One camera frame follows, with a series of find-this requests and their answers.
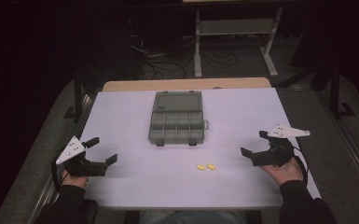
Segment person's right hand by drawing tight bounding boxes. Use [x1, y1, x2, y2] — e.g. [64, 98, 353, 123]
[258, 157, 304, 188]

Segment black metal stand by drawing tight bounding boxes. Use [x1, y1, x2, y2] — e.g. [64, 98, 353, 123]
[62, 73, 90, 123]
[311, 59, 356, 120]

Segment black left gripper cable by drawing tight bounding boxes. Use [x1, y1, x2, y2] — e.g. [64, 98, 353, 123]
[51, 147, 67, 194]

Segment black cables on floor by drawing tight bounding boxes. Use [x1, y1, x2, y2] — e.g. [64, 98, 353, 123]
[129, 33, 241, 80]

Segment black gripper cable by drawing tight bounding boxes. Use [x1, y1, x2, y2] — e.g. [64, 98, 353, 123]
[51, 147, 67, 194]
[291, 145, 310, 187]

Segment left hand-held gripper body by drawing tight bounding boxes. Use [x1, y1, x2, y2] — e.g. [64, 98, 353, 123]
[55, 135, 108, 178]

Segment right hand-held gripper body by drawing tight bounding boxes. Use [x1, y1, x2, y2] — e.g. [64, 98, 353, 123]
[250, 124, 311, 168]

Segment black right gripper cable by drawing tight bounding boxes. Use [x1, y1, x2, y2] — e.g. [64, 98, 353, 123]
[291, 145, 310, 187]

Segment white metal desk frame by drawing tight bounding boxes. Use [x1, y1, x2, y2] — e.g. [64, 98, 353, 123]
[193, 5, 284, 78]

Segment person's left hand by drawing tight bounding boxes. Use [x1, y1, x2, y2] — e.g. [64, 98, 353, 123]
[61, 169, 90, 189]

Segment grey plastic organizer box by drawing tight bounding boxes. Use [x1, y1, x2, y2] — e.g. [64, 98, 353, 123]
[147, 90, 211, 147]

